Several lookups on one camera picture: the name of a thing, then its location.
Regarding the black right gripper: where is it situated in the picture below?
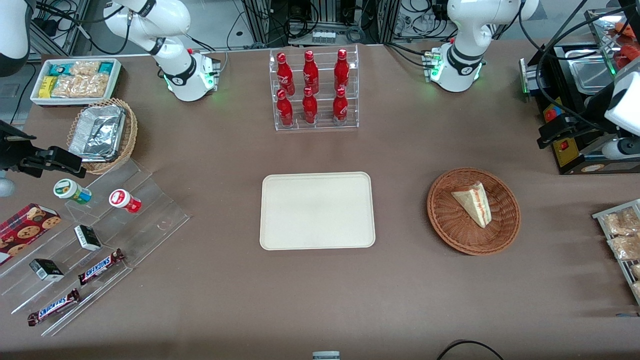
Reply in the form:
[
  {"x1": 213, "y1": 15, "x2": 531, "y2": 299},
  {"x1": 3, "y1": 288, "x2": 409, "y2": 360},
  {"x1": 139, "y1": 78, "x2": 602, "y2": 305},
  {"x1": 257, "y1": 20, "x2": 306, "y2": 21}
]
[{"x1": 0, "y1": 120, "x2": 87, "y2": 179}]

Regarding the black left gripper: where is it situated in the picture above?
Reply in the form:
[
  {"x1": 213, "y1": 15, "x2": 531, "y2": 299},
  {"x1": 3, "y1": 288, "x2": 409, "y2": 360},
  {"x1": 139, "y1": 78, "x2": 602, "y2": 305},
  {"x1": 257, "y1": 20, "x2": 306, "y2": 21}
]
[{"x1": 537, "y1": 82, "x2": 623, "y2": 151}]

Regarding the triangular sandwich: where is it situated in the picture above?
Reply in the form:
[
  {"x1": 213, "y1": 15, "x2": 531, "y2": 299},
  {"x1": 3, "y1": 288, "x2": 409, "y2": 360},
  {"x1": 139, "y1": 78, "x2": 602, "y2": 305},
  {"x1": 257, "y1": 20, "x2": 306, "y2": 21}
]
[{"x1": 451, "y1": 181, "x2": 493, "y2": 229}]

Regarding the light wicker basket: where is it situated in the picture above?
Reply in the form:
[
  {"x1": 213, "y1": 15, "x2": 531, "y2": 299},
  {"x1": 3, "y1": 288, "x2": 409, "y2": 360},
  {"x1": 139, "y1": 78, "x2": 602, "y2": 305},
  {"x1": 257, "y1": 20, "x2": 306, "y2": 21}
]
[{"x1": 66, "y1": 97, "x2": 139, "y2": 175}]

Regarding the round brown wicker basket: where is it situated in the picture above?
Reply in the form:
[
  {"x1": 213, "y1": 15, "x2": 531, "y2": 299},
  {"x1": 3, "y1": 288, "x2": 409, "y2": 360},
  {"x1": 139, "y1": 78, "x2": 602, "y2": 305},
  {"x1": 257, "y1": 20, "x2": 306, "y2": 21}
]
[{"x1": 426, "y1": 167, "x2": 522, "y2": 257}]

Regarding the beige rectangular tray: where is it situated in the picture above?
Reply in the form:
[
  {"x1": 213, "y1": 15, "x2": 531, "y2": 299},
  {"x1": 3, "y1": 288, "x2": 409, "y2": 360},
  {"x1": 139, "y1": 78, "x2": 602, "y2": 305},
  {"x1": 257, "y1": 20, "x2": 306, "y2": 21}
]
[{"x1": 259, "y1": 171, "x2": 377, "y2": 251}]

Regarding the black hot food warmer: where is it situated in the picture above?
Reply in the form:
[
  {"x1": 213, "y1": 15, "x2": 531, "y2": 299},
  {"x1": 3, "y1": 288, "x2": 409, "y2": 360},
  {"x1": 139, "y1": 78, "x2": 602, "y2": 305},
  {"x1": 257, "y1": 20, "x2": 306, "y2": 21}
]
[{"x1": 518, "y1": 7, "x2": 640, "y2": 176}]

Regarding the green lid cup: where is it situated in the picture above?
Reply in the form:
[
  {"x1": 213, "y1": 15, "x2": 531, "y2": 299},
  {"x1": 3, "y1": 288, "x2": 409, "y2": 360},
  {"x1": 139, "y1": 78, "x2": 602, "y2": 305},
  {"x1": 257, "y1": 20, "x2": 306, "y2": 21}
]
[{"x1": 53, "y1": 178, "x2": 93, "y2": 206}]

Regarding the silver foil container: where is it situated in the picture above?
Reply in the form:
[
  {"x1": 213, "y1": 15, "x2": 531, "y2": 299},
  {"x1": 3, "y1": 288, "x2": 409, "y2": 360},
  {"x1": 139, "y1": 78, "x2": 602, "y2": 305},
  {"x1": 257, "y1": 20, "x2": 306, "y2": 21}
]
[{"x1": 68, "y1": 104, "x2": 127, "y2": 163}]

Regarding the white rectangular snack bin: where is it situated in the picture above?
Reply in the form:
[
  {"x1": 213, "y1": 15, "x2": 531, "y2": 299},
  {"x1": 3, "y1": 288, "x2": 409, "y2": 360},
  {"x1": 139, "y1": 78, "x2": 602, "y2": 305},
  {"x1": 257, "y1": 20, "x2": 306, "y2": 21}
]
[{"x1": 29, "y1": 58, "x2": 123, "y2": 108}]

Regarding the steel food pan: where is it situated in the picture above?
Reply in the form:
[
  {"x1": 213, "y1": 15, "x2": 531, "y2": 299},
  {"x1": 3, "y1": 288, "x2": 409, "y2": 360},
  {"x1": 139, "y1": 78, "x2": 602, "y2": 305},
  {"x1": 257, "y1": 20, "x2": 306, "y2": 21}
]
[{"x1": 569, "y1": 59, "x2": 618, "y2": 95}]

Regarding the red plaid cookie box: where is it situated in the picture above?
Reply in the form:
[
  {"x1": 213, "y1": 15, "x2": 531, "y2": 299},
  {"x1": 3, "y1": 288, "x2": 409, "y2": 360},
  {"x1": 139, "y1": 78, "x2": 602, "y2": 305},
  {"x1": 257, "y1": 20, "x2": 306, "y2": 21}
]
[{"x1": 0, "y1": 202, "x2": 62, "y2": 267}]

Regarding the yellow snack pack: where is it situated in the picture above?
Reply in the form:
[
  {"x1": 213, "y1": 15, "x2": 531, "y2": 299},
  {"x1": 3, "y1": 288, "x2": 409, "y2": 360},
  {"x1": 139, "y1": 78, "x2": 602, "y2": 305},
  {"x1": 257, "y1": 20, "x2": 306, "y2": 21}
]
[{"x1": 38, "y1": 75, "x2": 59, "y2": 100}]

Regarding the red lid cup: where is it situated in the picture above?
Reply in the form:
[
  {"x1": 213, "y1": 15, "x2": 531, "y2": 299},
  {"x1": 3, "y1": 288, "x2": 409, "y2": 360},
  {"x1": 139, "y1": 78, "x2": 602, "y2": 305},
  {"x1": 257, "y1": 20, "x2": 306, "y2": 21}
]
[{"x1": 108, "y1": 188, "x2": 142, "y2": 214}]

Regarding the small black carton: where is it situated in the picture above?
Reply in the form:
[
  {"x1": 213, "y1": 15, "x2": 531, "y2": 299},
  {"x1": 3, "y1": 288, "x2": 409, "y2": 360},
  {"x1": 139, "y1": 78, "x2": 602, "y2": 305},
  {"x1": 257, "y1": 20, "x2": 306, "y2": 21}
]
[
  {"x1": 29, "y1": 258, "x2": 65, "y2": 282},
  {"x1": 73, "y1": 224, "x2": 102, "y2": 252}
]

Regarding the large clear cracker bag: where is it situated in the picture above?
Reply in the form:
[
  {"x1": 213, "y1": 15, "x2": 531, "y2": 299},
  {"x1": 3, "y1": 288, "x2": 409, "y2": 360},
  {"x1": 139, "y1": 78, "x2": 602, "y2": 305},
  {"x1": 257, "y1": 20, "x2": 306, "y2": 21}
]
[{"x1": 51, "y1": 73, "x2": 111, "y2": 99}]

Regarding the small clear cracker bag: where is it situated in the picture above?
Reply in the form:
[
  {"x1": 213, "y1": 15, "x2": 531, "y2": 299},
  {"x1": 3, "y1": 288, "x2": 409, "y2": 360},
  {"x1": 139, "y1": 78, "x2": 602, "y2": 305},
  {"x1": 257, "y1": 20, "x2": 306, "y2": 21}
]
[{"x1": 69, "y1": 60, "x2": 102, "y2": 77}]

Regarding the clear acrylic stepped shelf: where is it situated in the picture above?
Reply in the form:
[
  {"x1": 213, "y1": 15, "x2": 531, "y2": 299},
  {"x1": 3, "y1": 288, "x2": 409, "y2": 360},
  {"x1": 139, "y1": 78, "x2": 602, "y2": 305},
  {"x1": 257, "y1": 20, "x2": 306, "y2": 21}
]
[{"x1": 0, "y1": 158, "x2": 192, "y2": 337}]

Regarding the Snickers chocolate bar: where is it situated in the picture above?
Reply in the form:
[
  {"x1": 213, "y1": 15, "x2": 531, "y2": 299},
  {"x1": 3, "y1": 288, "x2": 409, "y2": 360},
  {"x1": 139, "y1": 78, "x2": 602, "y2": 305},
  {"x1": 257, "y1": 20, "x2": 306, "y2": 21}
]
[
  {"x1": 27, "y1": 288, "x2": 82, "y2": 327},
  {"x1": 77, "y1": 248, "x2": 126, "y2": 286}
]

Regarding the red soda bottle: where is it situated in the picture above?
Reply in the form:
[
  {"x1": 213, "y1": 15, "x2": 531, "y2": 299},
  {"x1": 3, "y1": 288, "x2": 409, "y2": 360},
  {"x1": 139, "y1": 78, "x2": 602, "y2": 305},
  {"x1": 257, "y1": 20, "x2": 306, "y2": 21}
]
[
  {"x1": 276, "y1": 52, "x2": 296, "y2": 97},
  {"x1": 275, "y1": 89, "x2": 295, "y2": 128},
  {"x1": 333, "y1": 48, "x2": 351, "y2": 93},
  {"x1": 301, "y1": 86, "x2": 319, "y2": 125},
  {"x1": 332, "y1": 86, "x2": 350, "y2": 125},
  {"x1": 302, "y1": 50, "x2": 320, "y2": 95}
]

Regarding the clear acrylic bottle rack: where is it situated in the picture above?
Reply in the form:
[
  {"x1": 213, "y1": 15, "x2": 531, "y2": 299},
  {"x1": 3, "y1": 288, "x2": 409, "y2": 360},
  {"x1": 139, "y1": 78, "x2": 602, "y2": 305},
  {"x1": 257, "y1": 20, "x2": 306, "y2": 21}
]
[{"x1": 269, "y1": 44, "x2": 360, "y2": 132}]

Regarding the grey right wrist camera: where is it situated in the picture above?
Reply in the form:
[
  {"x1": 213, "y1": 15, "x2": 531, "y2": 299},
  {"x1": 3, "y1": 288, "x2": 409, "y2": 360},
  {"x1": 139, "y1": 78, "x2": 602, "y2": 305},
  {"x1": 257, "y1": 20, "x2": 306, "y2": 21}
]
[{"x1": 0, "y1": 170, "x2": 16, "y2": 199}]

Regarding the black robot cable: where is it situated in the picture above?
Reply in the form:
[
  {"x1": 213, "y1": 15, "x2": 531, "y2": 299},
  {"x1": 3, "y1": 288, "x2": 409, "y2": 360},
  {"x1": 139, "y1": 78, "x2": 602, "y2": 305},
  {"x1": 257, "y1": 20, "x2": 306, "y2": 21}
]
[{"x1": 518, "y1": 0, "x2": 632, "y2": 132}]

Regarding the metal wire tray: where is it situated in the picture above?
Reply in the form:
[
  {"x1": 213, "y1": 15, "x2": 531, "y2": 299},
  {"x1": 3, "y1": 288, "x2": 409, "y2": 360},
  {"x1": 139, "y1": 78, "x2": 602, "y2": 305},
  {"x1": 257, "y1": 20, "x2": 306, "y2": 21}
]
[{"x1": 592, "y1": 198, "x2": 640, "y2": 306}]

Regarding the black floor cable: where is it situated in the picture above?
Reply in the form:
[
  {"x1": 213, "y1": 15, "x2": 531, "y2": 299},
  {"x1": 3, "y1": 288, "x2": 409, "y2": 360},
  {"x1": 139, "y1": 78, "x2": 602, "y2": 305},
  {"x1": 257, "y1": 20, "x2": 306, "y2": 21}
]
[{"x1": 435, "y1": 339, "x2": 506, "y2": 360}]

